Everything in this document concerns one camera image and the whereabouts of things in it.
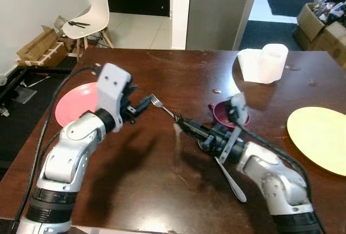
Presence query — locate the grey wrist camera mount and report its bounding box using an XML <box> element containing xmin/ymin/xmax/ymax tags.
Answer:
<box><xmin>218</xmin><ymin>93</ymin><xmax>249</xmax><ymax>164</ymax></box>
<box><xmin>95</xmin><ymin>63</ymin><xmax>134</xmax><ymax>133</ymax></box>

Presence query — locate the white napkin stack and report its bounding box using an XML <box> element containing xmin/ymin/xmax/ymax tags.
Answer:
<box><xmin>237</xmin><ymin>49</ymin><xmax>263</xmax><ymax>82</ymax></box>

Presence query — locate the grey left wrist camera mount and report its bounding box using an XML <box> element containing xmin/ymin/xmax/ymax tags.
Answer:
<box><xmin>95</xmin><ymin>63</ymin><xmax>134</xmax><ymax>133</ymax></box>

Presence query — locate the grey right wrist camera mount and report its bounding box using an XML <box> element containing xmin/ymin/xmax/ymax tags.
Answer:
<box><xmin>218</xmin><ymin>93</ymin><xmax>249</xmax><ymax>164</ymax></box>

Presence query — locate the silver metal fork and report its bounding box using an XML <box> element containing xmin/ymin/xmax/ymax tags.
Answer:
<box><xmin>214</xmin><ymin>156</ymin><xmax>248</xmax><ymax>203</ymax></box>
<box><xmin>150</xmin><ymin>94</ymin><xmax>183</xmax><ymax>122</ymax></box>

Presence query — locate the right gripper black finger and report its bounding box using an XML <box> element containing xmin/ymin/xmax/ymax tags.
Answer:
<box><xmin>174</xmin><ymin>119</ymin><xmax>204</xmax><ymax>142</ymax></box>
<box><xmin>176</xmin><ymin>116</ymin><xmax>209</xmax><ymax>135</ymax></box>

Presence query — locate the open brown cardboard box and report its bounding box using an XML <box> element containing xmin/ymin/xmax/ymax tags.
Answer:
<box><xmin>296</xmin><ymin>3</ymin><xmax>346</xmax><ymax>45</ymax></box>

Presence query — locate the yellow round plate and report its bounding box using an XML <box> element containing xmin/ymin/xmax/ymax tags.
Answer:
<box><xmin>287</xmin><ymin>107</ymin><xmax>346</xmax><ymax>177</ymax></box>

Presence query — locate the pink round plate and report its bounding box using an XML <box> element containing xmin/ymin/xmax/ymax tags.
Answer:
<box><xmin>55</xmin><ymin>82</ymin><xmax>101</xmax><ymax>128</ymax></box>

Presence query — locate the white plastic chair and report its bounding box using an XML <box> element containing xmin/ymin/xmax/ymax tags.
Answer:
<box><xmin>61</xmin><ymin>0</ymin><xmax>114</xmax><ymax>59</ymax></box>

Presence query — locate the large closed cardboard box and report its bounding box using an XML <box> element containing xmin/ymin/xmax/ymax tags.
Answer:
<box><xmin>295</xmin><ymin>23</ymin><xmax>346</xmax><ymax>67</ymax></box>

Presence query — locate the purple plastic cup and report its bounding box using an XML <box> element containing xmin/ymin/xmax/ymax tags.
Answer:
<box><xmin>210</xmin><ymin>101</ymin><xmax>251</xmax><ymax>130</ymax></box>

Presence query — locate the dark floor rug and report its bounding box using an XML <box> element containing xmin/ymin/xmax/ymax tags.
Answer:
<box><xmin>265</xmin><ymin>0</ymin><xmax>314</xmax><ymax>17</ymax></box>

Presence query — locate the pile of packaged goods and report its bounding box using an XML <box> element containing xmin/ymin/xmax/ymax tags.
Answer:
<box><xmin>314</xmin><ymin>0</ymin><xmax>346</xmax><ymax>26</ymax></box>

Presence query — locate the black metal floor frame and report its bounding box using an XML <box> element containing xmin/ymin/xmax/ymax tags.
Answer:
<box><xmin>0</xmin><ymin>64</ymin><xmax>74</xmax><ymax>118</ymax></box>

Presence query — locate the flat brown cardboard box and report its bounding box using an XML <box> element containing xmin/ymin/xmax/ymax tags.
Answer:
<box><xmin>16</xmin><ymin>24</ymin><xmax>68</xmax><ymax>67</ymax></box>

